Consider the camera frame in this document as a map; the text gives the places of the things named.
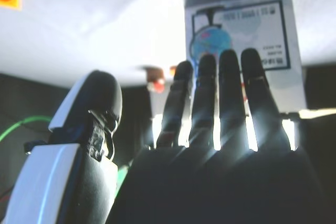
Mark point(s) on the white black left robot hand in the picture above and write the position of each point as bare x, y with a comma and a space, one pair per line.
210, 182

